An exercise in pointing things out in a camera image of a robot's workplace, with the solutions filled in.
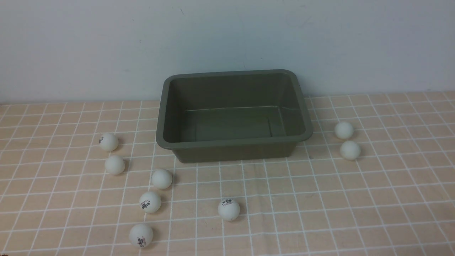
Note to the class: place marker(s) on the white printed ping-pong ball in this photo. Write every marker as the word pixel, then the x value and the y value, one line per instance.
pixel 150 202

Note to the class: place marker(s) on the olive green plastic bin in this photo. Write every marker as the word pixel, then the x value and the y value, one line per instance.
pixel 235 115

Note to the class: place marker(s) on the checkered peach tablecloth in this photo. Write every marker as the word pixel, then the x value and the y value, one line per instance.
pixel 396 198

